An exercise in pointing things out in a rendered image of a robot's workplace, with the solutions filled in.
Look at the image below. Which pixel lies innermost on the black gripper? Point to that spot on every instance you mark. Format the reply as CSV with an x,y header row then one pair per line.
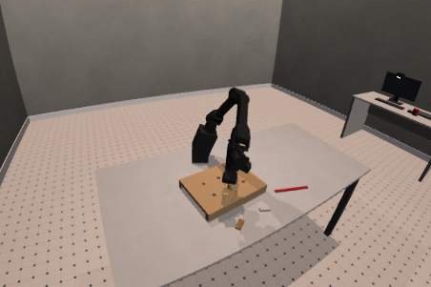
x,y
228,177

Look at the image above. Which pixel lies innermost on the tan wooden board with holes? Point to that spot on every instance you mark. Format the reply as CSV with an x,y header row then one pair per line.
x,y
206,188

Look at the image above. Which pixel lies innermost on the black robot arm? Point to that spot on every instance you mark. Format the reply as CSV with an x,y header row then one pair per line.
x,y
240,133

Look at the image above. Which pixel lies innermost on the orange-brown domino tile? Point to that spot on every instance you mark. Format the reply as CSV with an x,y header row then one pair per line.
x,y
240,224

